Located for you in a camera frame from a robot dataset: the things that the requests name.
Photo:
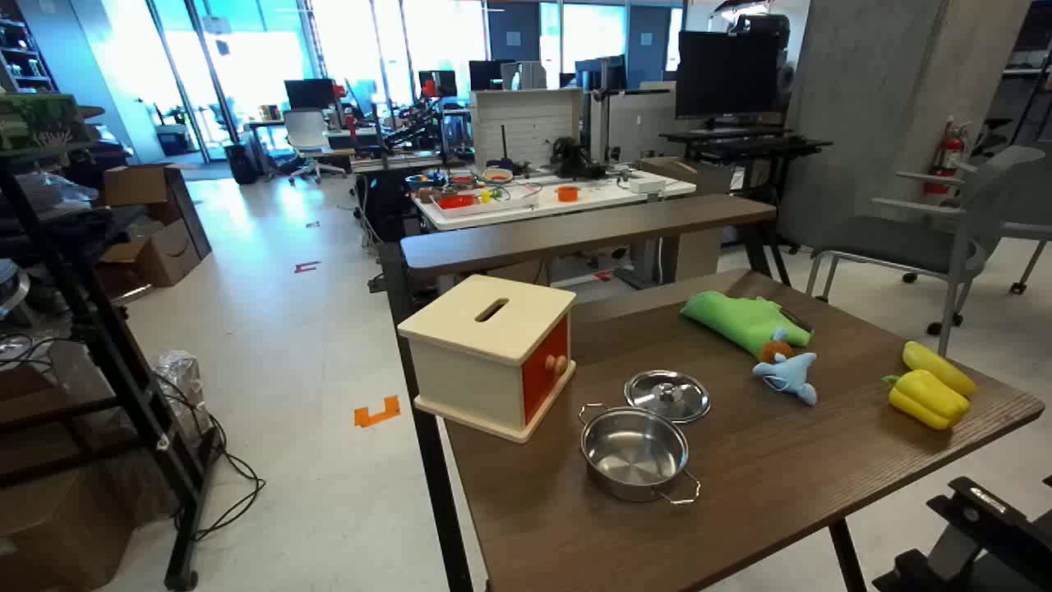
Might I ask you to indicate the small steel pot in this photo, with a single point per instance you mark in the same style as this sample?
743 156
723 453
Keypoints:
635 455

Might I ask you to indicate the white work table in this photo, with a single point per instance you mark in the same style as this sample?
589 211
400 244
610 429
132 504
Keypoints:
613 198

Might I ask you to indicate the red fire extinguisher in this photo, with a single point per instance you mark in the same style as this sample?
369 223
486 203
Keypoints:
949 159

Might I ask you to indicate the green cloth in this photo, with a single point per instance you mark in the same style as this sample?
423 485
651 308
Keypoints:
739 316

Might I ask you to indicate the black perforated mounting platform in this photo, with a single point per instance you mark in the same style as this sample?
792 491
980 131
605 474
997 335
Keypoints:
973 536

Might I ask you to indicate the open cardboard box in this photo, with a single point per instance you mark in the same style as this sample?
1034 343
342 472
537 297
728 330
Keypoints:
151 250

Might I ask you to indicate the white office chair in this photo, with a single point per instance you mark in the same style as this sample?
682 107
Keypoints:
312 135

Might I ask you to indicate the blue plush toy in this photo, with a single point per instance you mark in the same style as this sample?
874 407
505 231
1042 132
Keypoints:
789 376

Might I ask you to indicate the grey armchair on castors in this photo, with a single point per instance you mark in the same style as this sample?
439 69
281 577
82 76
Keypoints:
997 198

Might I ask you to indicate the black desktop machine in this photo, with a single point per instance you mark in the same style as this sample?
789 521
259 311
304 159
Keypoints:
570 156

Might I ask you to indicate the black metal shelf rack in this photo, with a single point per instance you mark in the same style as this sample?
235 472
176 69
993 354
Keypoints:
103 341

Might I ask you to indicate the red wooden block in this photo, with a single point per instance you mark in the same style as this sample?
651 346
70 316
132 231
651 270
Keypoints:
481 341

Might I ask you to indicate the black standing desk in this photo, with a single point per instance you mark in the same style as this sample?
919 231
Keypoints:
743 145

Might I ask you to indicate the large black monitor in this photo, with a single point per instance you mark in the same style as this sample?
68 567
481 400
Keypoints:
728 67

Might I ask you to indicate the yellow toy pepper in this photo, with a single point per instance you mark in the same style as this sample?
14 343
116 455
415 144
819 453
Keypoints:
929 395

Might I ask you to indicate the orange bowl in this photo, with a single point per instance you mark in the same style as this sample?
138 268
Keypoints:
565 197

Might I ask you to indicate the yellow toy banana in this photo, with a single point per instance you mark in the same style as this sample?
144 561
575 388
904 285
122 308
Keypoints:
939 363

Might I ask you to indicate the clear plastic bag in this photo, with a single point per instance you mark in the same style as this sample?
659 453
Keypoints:
181 382

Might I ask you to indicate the red tray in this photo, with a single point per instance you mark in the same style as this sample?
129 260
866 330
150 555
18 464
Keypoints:
454 203

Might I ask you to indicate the small black monitor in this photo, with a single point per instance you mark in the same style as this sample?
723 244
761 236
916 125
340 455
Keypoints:
311 95

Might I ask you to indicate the dark wooden bench table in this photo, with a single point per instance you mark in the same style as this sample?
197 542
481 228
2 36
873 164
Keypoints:
570 231

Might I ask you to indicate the round steel pot lid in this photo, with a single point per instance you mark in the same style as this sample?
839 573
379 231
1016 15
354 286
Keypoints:
666 395

